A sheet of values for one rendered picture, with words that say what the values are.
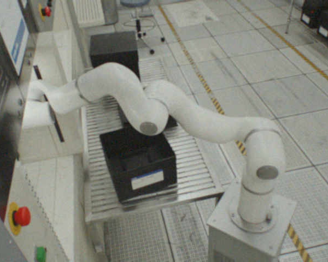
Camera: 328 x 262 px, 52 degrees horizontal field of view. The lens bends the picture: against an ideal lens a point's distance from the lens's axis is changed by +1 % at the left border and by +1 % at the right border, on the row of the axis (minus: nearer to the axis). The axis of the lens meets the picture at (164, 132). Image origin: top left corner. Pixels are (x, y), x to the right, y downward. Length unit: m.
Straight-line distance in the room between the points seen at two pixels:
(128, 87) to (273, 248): 0.79
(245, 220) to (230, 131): 0.44
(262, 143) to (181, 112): 0.27
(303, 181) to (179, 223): 0.96
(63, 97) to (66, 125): 0.38
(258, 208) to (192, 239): 0.98
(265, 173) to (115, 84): 0.53
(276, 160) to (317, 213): 1.45
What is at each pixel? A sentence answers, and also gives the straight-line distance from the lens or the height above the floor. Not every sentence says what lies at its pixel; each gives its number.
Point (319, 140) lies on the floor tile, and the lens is 3.01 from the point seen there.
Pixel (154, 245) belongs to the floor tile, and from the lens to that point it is 2.22.
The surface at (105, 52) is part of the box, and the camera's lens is 2.05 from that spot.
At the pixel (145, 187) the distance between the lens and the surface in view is 1.45.
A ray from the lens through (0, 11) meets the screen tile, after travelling 0.98.
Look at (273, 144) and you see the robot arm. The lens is 1.09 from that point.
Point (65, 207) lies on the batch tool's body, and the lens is 1.38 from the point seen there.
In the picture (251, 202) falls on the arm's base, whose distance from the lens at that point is 1.29.
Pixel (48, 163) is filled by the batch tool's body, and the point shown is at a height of 0.87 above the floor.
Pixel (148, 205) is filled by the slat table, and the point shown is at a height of 0.76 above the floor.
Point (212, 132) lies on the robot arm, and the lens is 1.05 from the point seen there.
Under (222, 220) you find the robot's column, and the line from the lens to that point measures 1.39.
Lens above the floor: 1.90
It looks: 41 degrees down
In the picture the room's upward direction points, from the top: 5 degrees counter-clockwise
